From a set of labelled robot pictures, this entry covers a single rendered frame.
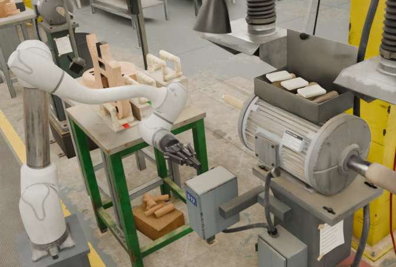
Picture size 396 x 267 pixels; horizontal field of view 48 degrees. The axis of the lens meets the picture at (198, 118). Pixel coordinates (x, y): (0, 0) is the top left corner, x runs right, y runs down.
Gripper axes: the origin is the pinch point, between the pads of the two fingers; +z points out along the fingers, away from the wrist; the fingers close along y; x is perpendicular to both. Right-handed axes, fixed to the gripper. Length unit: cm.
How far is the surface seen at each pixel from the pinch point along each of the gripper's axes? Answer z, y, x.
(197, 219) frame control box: 19.0, 12.8, -7.6
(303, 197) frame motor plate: 44.8, -11.3, 4.5
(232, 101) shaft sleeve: -1.9, -21.1, 18.4
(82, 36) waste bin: -344, -77, -40
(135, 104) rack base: -76, -12, -5
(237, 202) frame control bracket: 25.2, -0.4, -3.4
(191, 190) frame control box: 17.8, 12.7, 4.0
